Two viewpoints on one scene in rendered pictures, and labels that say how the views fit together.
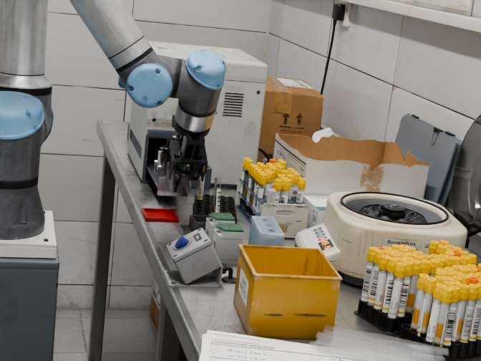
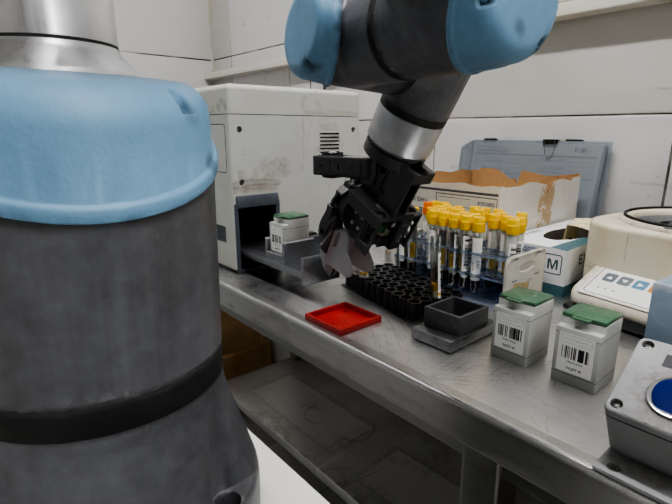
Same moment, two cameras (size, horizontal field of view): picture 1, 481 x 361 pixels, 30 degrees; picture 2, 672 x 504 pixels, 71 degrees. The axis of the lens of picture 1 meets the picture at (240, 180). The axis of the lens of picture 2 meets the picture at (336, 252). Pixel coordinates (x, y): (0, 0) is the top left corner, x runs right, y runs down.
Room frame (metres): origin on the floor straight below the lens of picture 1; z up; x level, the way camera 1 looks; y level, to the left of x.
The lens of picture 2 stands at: (1.27, 0.40, 1.11)
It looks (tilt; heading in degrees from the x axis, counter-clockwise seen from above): 14 degrees down; 335
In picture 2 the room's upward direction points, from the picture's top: straight up
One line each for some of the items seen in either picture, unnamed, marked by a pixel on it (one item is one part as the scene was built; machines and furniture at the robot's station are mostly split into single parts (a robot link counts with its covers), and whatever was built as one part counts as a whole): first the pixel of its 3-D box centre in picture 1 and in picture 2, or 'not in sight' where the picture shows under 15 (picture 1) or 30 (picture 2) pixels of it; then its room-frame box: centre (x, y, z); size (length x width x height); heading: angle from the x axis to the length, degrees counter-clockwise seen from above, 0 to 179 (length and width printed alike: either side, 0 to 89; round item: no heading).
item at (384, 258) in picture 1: (381, 289); not in sight; (1.33, -0.24, 0.93); 0.02 x 0.02 x 0.11
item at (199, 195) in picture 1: (217, 191); (400, 259); (1.81, 0.05, 0.93); 0.17 x 0.09 x 0.11; 4
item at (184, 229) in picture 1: (205, 228); (455, 320); (1.67, 0.06, 0.89); 0.09 x 0.05 x 0.04; 105
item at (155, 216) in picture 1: (159, 215); (343, 317); (1.77, 0.16, 0.88); 0.07 x 0.07 x 0.01; 15
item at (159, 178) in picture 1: (166, 172); (281, 250); (1.97, 0.17, 0.92); 0.21 x 0.07 x 0.05; 15
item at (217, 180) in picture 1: (216, 202); (435, 274); (1.74, 0.04, 0.93); 0.01 x 0.01 x 0.10
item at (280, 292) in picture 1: (284, 291); not in sight; (1.30, -0.09, 0.93); 0.13 x 0.13 x 0.10; 11
